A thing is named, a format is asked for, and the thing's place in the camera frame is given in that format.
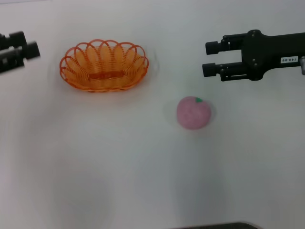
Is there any pink toy peach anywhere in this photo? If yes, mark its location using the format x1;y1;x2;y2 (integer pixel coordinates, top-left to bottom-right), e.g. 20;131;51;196
176;96;212;130

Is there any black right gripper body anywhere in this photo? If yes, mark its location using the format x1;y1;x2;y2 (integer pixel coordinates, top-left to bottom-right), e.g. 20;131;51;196
241;29;305;81

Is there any orange plastic wire basket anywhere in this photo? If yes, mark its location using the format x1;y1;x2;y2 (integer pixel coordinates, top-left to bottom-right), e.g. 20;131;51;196
59;39;150;94

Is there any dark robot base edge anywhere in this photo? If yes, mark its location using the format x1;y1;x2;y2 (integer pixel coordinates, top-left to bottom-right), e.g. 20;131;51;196
169;222;259;229

